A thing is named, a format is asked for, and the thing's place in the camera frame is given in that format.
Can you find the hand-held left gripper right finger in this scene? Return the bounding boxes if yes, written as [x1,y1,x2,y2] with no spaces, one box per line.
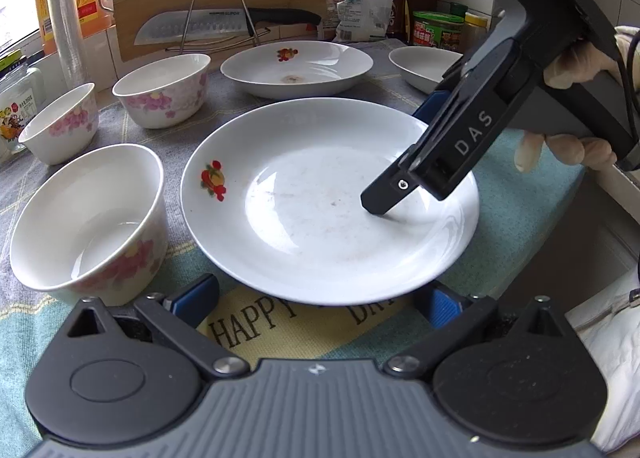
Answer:
[383,280,569,382]

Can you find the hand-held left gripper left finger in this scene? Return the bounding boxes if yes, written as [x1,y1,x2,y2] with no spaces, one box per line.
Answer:
[66,273,250,382]

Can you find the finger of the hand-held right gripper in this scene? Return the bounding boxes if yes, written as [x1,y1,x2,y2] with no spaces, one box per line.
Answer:
[412,55,469,127]
[360,158,427,217]

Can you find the plain white bowl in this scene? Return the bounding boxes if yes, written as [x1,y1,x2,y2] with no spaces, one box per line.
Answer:
[388,46,466,94]

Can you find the stained white fruit-print plate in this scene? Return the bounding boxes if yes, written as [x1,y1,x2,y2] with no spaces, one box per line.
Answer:
[220,42,375,99]

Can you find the white pink-flower bowl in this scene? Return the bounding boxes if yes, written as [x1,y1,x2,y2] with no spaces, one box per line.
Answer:
[17,82,99,166]
[10,144,168,306]
[112,54,212,129]

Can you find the person's right hand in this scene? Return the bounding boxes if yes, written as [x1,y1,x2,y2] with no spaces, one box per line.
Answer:
[514,25,640,175]

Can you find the green-lidded sauce jar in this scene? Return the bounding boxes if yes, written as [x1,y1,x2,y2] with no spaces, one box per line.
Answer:
[411,10,467,51]

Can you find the yellow-capped spice jar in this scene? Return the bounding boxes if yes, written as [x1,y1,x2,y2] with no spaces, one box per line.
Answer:
[462,12,490,53]

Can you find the white seasoning packet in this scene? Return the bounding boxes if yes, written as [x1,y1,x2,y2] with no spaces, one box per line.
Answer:
[336,0,401,43]

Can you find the person's white jacket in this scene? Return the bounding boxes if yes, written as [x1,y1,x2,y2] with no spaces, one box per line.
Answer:
[567,265,640,454]

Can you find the grey plaid cloth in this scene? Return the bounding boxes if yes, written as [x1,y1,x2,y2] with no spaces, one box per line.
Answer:
[0,40,441,309]

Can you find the glass jar with label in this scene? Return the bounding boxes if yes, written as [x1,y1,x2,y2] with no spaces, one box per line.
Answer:
[0,50,47,153]

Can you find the stack of clear plastic cups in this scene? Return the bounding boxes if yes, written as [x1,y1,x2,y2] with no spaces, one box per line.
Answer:
[42,0,88,91]

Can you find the metal wire rack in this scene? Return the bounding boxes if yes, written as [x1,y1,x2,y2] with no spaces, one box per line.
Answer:
[180,0,273,51]

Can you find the black-handled kitchen knife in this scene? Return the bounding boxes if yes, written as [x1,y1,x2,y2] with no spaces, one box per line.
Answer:
[134,8,322,46]

